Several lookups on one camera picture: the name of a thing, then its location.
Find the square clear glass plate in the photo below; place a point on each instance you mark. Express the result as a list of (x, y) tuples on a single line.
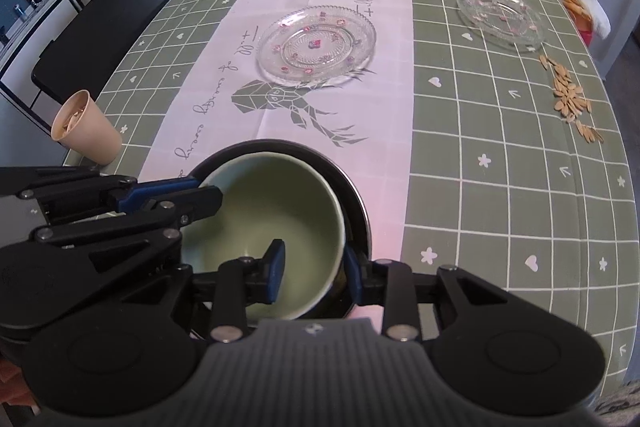
[(500, 17)]

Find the black wooden chair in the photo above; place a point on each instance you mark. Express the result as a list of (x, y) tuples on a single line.
[(110, 7)]

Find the person's grey patterned clothing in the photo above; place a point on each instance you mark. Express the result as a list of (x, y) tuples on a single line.
[(620, 402)]

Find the orange steel bowl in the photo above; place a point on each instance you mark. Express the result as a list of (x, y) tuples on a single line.
[(357, 227)]

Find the beige paper cup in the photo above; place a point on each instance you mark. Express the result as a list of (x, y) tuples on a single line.
[(90, 132)]

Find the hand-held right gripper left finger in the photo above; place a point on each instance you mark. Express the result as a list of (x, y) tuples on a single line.
[(275, 272)]

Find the round clear glass plate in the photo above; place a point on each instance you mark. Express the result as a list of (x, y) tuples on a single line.
[(315, 47)]

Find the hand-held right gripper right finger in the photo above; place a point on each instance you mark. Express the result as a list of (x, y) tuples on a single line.
[(354, 279)]

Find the green checked tablecloth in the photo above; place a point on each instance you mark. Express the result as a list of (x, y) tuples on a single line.
[(475, 117)]

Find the pile of melon seeds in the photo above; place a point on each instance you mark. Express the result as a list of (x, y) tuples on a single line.
[(567, 97)]

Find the white cabinet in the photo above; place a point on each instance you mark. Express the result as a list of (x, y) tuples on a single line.
[(30, 42)]

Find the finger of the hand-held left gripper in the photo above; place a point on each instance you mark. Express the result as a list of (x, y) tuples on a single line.
[(150, 193), (195, 204)]

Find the orange patterned cloth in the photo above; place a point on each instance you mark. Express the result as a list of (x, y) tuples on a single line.
[(575, 9)]

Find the small green ceramic bowl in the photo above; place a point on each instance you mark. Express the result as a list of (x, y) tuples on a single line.
[(280, 207)]

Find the white cloth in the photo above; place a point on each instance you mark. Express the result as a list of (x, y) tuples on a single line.
[(597, 14)]

